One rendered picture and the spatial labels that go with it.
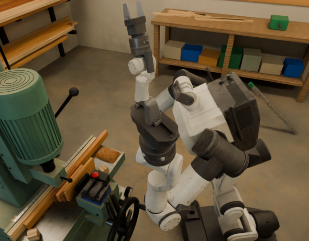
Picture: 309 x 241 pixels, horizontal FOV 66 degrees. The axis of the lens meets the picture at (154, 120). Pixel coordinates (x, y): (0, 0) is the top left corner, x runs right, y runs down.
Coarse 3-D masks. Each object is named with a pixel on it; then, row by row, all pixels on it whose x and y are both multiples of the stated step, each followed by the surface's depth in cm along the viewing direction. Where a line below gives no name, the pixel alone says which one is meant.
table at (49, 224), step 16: (96, 160) 129; (112, 176) 127; (48, 208) 107; (64, 208) 107; (80, 208) 107; (48, 224) 102; (64, 224) 102; (80, 224) 107; (16, 240) 97; (48, 240) 97; (64, 240) 98
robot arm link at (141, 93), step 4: (148, 84) 118; (136, 88) 118; (140, 88) 116; (144, 88) 117; (136, 92) 119; (140, 92) 118; (144, 92) 118; (136, 96) 120; (140, 96) 119; (144, 96) 120; (148, 96) 123; (136, 100) 122; (140, 100) 121; (144, 100) 121
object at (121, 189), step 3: (120, 186) 149; (120, 189) 147; (123, 189) 147; (123, 192) 146; (123, 195) 144; (120, 198) 143; (123, 198) 143; (126, 198) 145; (120, 201) 144; (123, 201) 142; (120, 204) 146
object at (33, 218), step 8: (104, 136) 140; (96, 144) 133; (88, 152) 128; (80, 160) 124; (48, 200) 106; (40, 208) 103; (32, 216) 100; (40, 216) 104; (24, 224) 98; (32, 224) 100
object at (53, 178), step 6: (30, 168) 103; (36, 168) 103; (60, 168) 103; (36, 174) 104; (42, 174) 101; (48, 174) 101; (54, 174) 101; (60, 174) 103; (66, 174) 107; (42, 180) 105; (48, 180) 102; (54, 180) 100; (60, 180) 104
